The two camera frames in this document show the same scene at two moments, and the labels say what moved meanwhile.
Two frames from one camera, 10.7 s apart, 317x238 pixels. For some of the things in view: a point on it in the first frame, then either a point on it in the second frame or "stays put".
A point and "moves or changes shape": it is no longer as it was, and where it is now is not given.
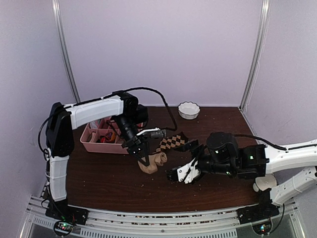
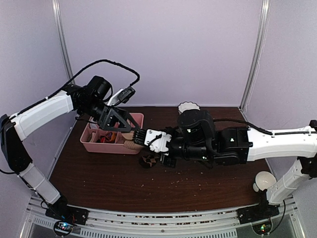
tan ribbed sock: x=158 y=158 moves or changes shape
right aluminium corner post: x=260 y=44 stays put
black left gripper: x=134 y=145 to x=105 y=120
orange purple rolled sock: x=110 y=136 stays put
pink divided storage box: x=100 y=135 stays put
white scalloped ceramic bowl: x=188 y=110 stays put
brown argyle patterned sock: x=173 y=141 moves or changes shape
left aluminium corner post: x=56 y=4 stays put
